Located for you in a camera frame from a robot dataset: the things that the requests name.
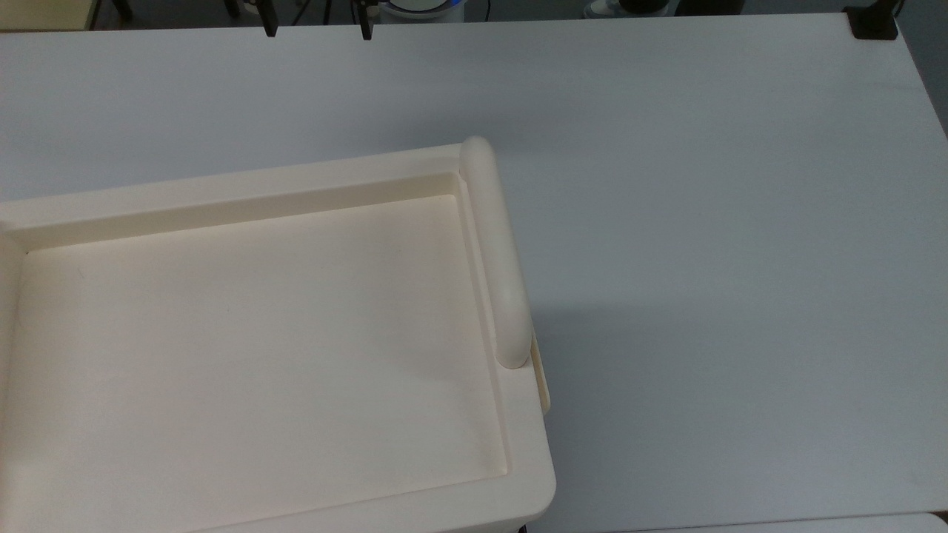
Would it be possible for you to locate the cream cabinet door with handle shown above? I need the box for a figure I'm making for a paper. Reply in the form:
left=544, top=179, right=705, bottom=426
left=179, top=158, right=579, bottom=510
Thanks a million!
left=459, top=135, right=553, bottom=415

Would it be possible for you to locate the cream plastic cabinet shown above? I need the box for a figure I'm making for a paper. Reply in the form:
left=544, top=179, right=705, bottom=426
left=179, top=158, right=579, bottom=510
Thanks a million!
left=0, top=144, right=556, bottom=533

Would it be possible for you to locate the beige wooden desk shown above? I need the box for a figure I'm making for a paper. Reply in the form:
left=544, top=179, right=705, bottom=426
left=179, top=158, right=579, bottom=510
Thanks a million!
left=0, top=0, right=101, bottom=31

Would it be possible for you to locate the white and dark floor device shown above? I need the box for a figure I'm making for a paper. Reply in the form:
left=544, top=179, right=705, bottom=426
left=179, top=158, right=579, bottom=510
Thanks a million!
left=584, top=0, right=676, bottom=20

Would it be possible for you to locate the black clamp camera stand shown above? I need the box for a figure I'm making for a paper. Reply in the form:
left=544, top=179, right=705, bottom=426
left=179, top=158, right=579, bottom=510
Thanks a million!
left=844, top=0, right=901, bottom=40

